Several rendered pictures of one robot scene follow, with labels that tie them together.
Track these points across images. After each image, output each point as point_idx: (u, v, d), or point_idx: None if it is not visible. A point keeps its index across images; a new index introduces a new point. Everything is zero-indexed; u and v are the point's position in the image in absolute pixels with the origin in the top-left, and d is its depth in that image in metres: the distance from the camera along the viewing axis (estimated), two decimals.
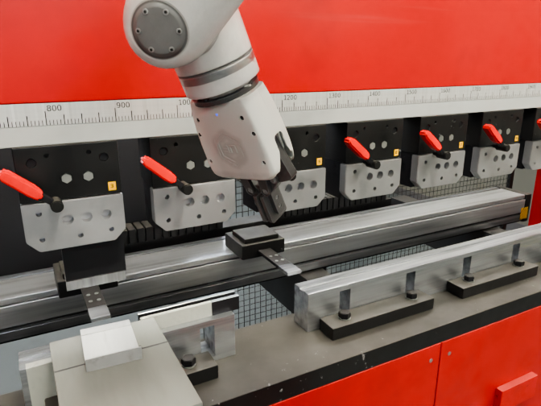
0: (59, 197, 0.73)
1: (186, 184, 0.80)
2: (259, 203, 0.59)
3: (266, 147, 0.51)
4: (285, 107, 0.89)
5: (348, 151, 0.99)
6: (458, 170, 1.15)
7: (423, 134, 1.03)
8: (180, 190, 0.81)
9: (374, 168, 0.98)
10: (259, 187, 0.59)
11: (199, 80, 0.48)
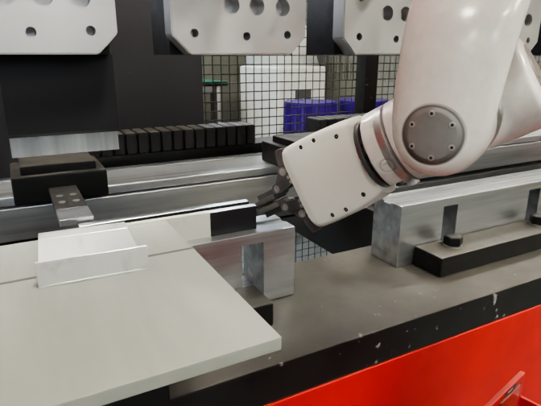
0: None
1: None
2: (282, 199, 0.60)
3: None
4: None
5: None
6: None
7: None
8: None
9: None
10: (289, 196, 0.59)
11: None
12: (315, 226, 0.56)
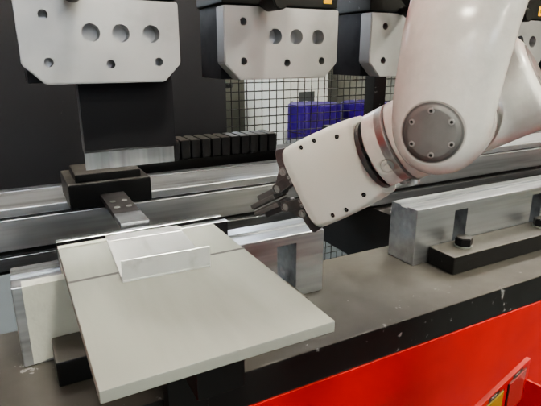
0: None
1: None
2: (282, 199, 0.60)
3: None
4: None
5: None
6: None
7: None
8: (266, 7, 0.51)
9: (525, 19, 0.68)
10: (289, 197, 0.59)
11: None
12: (315, 226, 0.56)
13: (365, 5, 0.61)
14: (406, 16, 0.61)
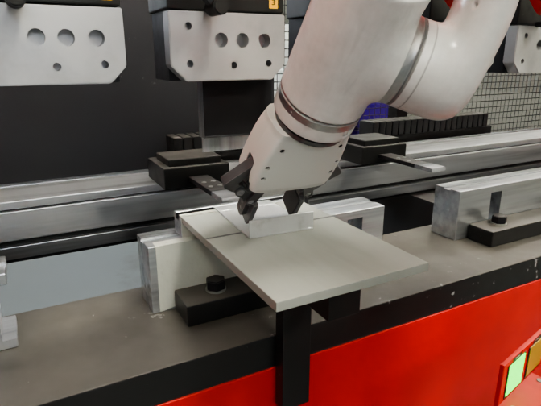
0: None
1: None
2: None
3: (245, 143, 0.52)
4: None
5: (522, 7, 0.80)
6: None
7: None
8: None
9: None
10: None
11: None
12: (336, 171, 0.58)
13: (424, 15, 0.73)
14: None
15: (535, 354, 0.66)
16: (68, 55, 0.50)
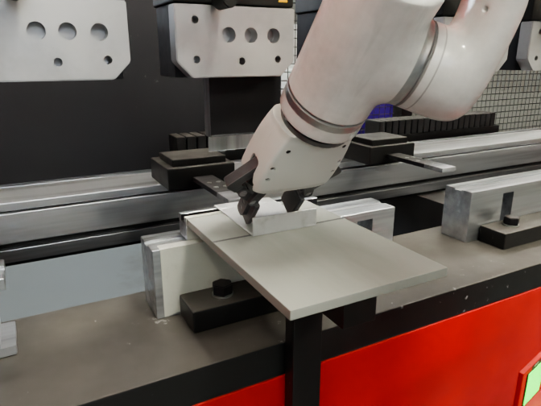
0: None
1: None
2: None
3: (249, 144, 0.52)
4: None
5: (537, 2, 0.78)
6: None
7: None
8: None
9: None
10: None
11: None
12: (336, 171, 0.58)
13: (437, 10, 0.70)
14: None
15: None
16: (70, 49, 0.48)
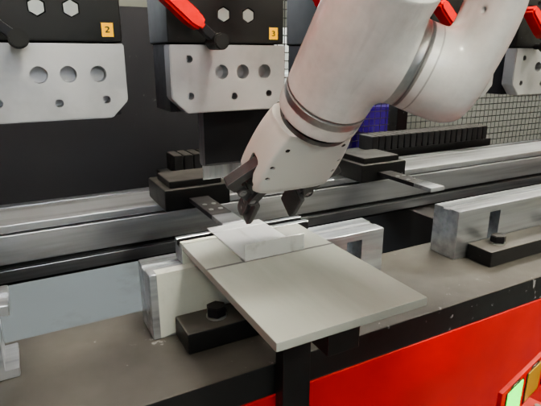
0: None
1: None
2: None
3: (248, 143, 0.52)
4: None
5: (521, 31, 0.81)
6: None
7: None
8: None
9: None
10: None
11: None
12: (336, 171, 0.58)
13: None
14: None
15: (534, 379, 0.67)
16: (71, 91, 0.51)
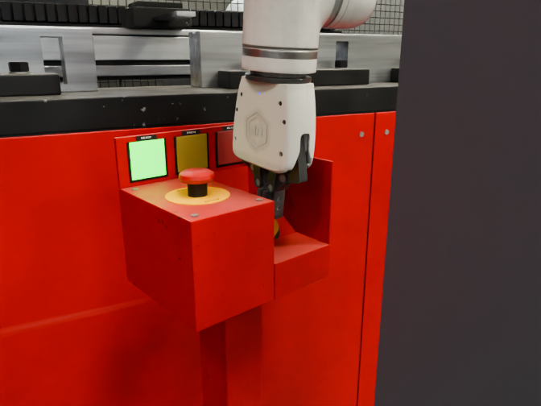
0: None
1: None
2: (260, 196, 0.59)
3: (290, 140, 0.52)
4: None
5: None
6: None
7: None
8: None
9: None
10: (267, 183, 0.59)
11: (258, 52, 0.50)
12: None
13: None
14: None
15: (192, 151, 0.62)
16: None
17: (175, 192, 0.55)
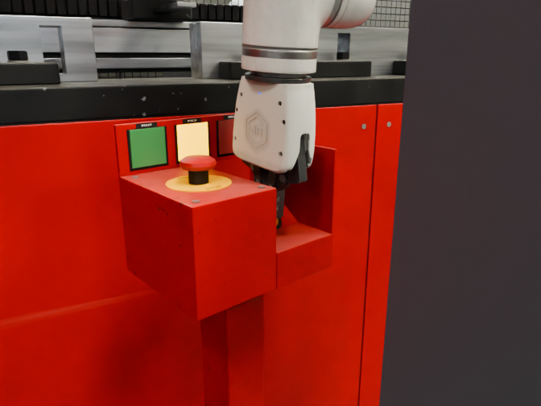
0: None
1: None
2: None
3: (290, 140, 0.52)
4: None
5: None
6: None
7: None
8: None
9: None
10: (267, 183, 0.59)
11: (258, 52, 0.50)
12: None
13: None
14: None
15: (193, 139, 0.61)
16: None
17: (175, 180, 0.54)
